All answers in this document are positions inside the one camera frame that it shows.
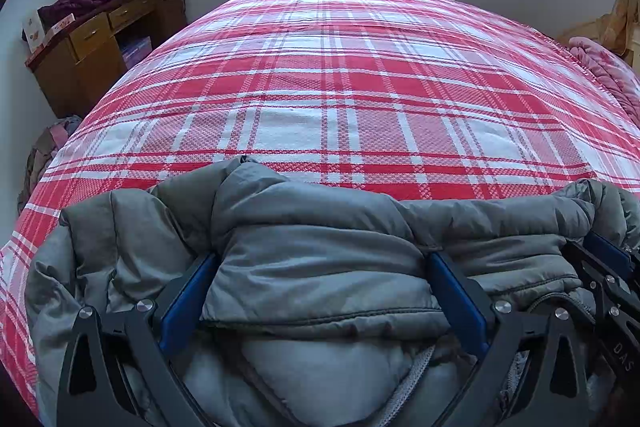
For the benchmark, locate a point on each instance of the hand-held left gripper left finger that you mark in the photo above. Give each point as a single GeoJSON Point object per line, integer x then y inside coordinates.
{"type": "Point", "coordinates": [187, 307]}

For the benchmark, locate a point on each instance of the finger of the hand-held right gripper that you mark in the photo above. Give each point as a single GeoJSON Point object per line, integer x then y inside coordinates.
{"type": "Point", "coordinates": [607, 249]}
{"type": "Point", "coordinates": [595, 269]}

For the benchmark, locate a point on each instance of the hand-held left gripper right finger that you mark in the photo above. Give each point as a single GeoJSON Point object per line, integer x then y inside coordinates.
{"type": "Point", "coordinates": [457, 297]}

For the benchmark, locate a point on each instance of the grey puffer jacket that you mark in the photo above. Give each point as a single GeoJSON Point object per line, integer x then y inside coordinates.
{"type": "Point", "coordinates": [320, 257]}

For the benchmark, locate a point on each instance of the pile of clothes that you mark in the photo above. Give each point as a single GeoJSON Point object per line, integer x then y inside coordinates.
{"type": "Point", "coordinates": [47, 152]}

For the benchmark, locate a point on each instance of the pink quilt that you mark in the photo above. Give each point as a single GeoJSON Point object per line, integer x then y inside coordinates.
{"type": "Point", "coordinates": [607, 67]}

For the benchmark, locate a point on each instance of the beige tied curtain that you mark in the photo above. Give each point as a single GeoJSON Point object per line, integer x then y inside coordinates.
{"type": "Point", "coordinates": [615, 22]}

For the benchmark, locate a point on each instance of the bed with red plaid sheet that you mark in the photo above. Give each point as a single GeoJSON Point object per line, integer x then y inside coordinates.
{"type": "Point", "coordinates": [350, 82]}

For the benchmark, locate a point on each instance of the wooden desk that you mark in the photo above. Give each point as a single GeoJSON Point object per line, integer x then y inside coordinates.
{"type": "Point", "coordinates": [95, 67]}

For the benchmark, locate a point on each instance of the blue patterned box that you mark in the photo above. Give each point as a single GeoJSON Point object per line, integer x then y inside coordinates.
{"type": "Point", "coordinates": [136, 51]}

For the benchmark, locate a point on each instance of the flat red box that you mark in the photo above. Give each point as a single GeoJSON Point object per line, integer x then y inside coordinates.
{"type": "Point", "coordinates": [59, 28]}

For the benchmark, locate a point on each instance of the white box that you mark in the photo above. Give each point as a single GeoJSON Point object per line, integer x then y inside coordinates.
{"type": "Point", "coordinates": [34, 32]}

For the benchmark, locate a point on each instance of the purple cloth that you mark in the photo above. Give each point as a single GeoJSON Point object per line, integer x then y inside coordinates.
{"type": "Point", "coordinates": [82, 2]}

